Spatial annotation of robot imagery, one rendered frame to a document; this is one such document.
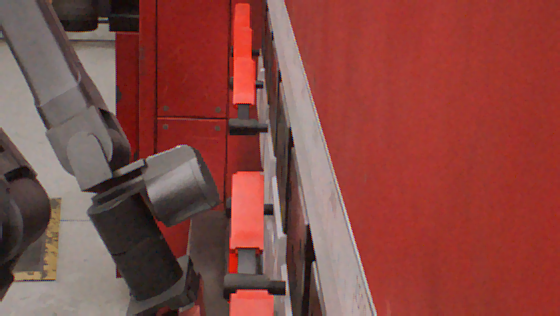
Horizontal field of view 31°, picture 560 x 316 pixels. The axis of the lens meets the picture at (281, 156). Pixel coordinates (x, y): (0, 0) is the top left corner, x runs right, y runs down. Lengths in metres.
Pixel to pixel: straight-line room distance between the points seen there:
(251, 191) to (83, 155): 0.35
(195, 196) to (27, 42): 0.24
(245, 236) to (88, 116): 0.38
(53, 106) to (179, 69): 0.83
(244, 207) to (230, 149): 1.20
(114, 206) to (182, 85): 0.87
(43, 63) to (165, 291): 0.26
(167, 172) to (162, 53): 0.85
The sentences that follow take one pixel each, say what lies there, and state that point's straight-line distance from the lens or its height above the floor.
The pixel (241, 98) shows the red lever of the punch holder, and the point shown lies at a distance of 1.07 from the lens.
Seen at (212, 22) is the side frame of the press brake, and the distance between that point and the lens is 1.85.
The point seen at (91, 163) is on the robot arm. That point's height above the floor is 1.23.
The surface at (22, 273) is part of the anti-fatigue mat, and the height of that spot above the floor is 0.01.
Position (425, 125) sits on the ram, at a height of 1.47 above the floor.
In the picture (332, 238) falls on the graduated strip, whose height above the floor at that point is 1.38.
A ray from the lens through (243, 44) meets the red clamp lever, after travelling 1.28.
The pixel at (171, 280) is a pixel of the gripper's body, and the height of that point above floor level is 1.11.
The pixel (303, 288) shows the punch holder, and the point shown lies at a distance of 0.57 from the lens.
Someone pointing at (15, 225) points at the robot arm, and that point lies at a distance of 0.68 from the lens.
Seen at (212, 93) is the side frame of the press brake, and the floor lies 1.10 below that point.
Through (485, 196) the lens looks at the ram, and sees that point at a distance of 0.18.
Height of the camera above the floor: 1.53
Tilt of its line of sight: 17 degrees down
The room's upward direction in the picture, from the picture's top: 3 degrees clockwise
